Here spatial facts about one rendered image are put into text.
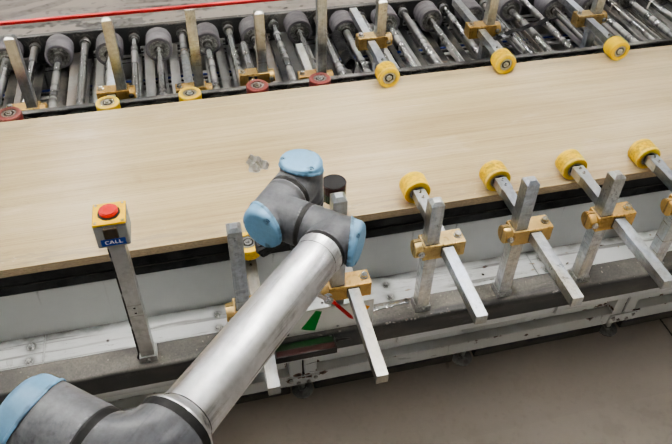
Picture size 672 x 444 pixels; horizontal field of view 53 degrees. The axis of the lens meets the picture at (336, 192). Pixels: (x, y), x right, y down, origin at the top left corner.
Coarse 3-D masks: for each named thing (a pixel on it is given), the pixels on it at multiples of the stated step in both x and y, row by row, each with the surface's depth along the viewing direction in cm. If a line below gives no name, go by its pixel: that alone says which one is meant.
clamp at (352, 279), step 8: (352, 272) 179; (360, 272) 179; (352, 280) 177; (360, 280) 177; (368, 280) 177; (328, 288) 176; (336, 288) 175; (344, 288) 176; (360, 288) 177; (368, 288) 178; (336, 296) 177; (344, 296) 178
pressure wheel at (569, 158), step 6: (570, 150) 203; (576, 150) 204; (558, 156) 204; (564, 156) 202; (570, 156) 201; (576, 156) 201; (582, 156) 203; (558, 162) 204; (564, 162) 202; (570, 162) 200; (576, 162) 200; (582, 162) 201; (558, 168) 205; (564, 168) 201; (570, 168) 202; (564, 174) 203; (570, 174) 204
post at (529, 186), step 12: (528, 180) 168; (528, 192) 169; (516, 204) 175; (528, 204) 172; (516, 216) 176; (528, 216) 175; (516, 228) 178; (504, 252) 187; (516, 252) 184; (504, 264) 188; (516, 264) 188; (504, 276) 190; (504, 288) 194
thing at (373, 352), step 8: (352, 288) 177; (352, 296) 174; (360, 296) 175; (352, 304) 173; (360, 304) 173; (360, 312) 171; (360, 320) 169; (368, 320) 169; (360, 328) 167; (368, 328) 167; (368, 336) 165; (368, 344) 163; (376, 344) 163; (368, 352) 162; (376, 352) 162; (368, 360) 163; (376, 360) 160; (376, 368) 158; (384, 368) 158; (376, 376) 157; (384, 376) 157
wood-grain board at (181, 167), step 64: (576, 64) 257; (640, 64) 257; (0, 128) 220; (64, 128) 220; (128, 128) 221; (192, 128) 222; (256, 128) 222; (320, 128) 223; (384, 128) 223; (448, 128) 224; (512, 128) 225; (576, 128) 225; (640, 128) 226; (0, 192) 196; (64, 192) 197; (128, 192) 197; (192, 192) 198; (256, 192) 198; (384, 192) 199; (448, 192) 200; (0, 256) 178; (64, 256) 178
